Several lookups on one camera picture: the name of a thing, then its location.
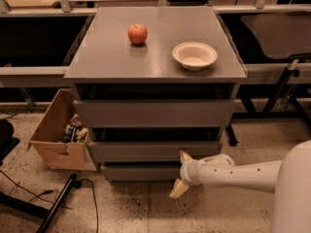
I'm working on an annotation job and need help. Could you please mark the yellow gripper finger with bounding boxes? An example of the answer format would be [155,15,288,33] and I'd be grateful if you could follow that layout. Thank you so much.
[169,179,190,199]
[179,150,192,163]

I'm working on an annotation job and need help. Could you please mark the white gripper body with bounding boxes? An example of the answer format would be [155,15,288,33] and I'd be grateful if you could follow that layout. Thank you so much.
[180,154,235,185]

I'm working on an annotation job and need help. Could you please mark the grey drawer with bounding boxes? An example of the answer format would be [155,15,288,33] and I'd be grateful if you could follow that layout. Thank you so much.
[101,162,180,182]
[89,127,220,163]
[74,100,233,128]

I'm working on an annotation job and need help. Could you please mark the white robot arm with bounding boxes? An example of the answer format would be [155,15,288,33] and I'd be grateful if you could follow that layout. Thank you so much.
[170,141,311,233]

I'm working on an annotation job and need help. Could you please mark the grey bottom drawer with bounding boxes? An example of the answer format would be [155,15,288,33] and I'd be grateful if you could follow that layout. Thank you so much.
[101,162,180,182]

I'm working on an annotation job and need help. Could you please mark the grey drawer cabinet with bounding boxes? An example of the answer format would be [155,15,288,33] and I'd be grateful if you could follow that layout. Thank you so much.
[63,5,248,186]

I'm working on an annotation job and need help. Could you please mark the grey top drawer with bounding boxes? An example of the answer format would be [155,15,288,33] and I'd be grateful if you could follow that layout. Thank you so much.
[74,100,233,128]

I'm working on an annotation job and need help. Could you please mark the white paper bowl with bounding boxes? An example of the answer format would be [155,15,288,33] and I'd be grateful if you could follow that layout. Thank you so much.
[172,42,218,71]

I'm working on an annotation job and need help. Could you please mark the black stand leg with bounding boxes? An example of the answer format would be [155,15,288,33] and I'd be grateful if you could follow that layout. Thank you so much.
[36,174,78,233]

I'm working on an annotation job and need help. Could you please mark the clutter items in box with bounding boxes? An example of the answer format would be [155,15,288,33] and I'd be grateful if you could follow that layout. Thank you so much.
[64,114,88,143]

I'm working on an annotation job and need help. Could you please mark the cardboard box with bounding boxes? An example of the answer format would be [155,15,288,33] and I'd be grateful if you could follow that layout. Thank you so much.
[29,89,98,171]

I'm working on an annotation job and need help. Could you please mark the red apple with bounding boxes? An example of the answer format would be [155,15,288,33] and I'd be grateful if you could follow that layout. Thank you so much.
[127,23,148,45]

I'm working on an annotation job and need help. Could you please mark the black chair base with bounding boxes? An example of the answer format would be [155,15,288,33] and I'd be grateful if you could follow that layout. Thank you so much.
[0,119,20,165]

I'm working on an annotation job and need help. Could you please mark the black floor cable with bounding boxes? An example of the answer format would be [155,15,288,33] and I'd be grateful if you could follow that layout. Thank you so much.
[0,169,100,233]

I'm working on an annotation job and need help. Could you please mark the grey left workbench frame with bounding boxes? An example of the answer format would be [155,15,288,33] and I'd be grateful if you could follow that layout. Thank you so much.
[0,8,96,87]

